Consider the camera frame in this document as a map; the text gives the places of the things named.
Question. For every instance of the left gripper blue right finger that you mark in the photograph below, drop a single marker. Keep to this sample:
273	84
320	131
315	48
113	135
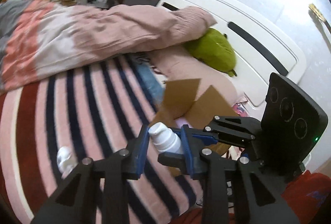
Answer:
191	150

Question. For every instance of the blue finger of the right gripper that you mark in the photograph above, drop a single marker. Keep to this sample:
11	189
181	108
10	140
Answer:
207	139
178	163

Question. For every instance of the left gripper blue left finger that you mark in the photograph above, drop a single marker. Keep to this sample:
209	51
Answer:
138	149

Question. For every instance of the white spray bottle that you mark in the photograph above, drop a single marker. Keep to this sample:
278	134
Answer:
164	139

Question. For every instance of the brown cardboard box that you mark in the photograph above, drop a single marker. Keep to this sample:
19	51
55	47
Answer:
181	100

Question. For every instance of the striped fleece blanket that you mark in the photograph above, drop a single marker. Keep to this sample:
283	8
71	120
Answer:
94	110

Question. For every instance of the white bed headboard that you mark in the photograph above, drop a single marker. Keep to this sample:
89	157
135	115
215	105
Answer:
260	46

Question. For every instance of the pink pillow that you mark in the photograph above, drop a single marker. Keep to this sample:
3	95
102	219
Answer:
175	63

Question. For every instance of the green plush toy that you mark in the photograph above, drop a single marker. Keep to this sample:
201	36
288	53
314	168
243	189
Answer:
214	50

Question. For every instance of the pink patchwork duvet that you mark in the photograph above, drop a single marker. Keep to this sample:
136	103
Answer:
40	39

